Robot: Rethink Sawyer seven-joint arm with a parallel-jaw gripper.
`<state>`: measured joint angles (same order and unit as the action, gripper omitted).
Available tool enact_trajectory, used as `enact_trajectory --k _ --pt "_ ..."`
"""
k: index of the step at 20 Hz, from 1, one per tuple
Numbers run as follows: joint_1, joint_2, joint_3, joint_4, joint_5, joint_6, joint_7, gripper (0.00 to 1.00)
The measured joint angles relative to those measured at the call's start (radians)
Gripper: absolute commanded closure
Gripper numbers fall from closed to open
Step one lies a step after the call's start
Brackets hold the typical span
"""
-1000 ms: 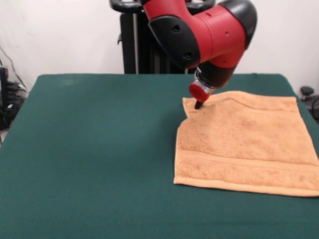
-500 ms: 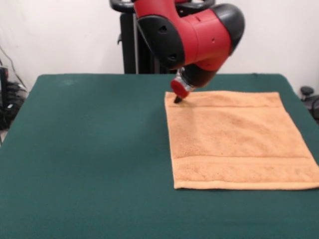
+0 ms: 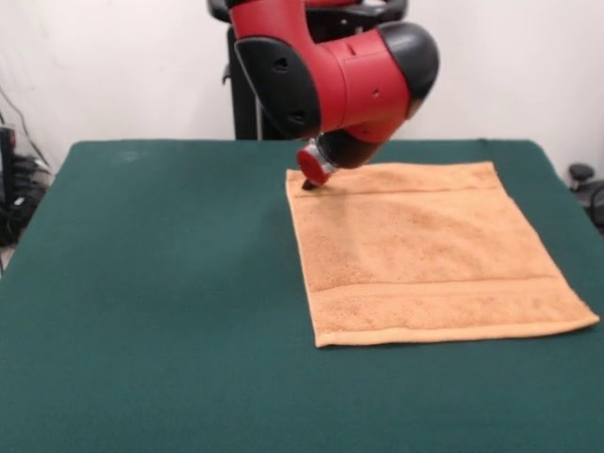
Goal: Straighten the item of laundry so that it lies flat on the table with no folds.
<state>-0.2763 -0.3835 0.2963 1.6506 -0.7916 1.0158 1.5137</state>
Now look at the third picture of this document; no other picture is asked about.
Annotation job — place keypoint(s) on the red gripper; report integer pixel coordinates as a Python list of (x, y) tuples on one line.
[(313, 165)]

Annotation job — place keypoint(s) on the tan terry towel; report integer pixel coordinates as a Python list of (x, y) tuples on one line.
[(424, 255)]

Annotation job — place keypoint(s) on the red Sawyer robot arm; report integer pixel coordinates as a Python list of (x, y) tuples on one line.
[(349, 80)]

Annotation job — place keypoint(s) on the dark green table cloth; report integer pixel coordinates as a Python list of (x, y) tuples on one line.
[(118, 307)]

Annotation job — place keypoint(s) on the black electronics box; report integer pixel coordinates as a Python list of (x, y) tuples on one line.
[(6, 156)]

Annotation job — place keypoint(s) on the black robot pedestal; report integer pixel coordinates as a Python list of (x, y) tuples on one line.
[(245, 108)]

